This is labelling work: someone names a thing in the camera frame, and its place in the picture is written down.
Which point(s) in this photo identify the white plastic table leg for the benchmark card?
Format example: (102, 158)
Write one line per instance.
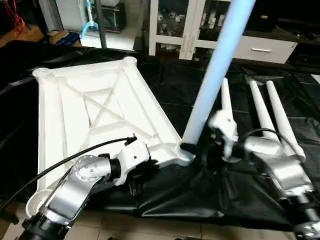
(226, 97)
(282, 117)
(215, 75)
(261, 110)

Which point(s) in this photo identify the white plastic table top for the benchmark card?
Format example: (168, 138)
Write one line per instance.
(90, 100)

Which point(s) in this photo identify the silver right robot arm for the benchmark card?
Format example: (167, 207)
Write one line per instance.
(285, 170)

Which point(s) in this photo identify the black work mat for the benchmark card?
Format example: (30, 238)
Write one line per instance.
(200, 190)

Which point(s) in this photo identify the white low drawer unit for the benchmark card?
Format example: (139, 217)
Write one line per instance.
(265, 49)

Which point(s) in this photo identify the white glass-door cabinet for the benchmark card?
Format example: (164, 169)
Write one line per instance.
(175, 27)

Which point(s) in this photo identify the white sheet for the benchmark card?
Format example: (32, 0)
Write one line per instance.
(316, 78)

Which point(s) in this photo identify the grey metal pole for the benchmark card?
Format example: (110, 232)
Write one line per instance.
(101, 22)

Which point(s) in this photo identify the blue cardboard box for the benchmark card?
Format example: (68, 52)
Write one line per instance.
(67, 38)

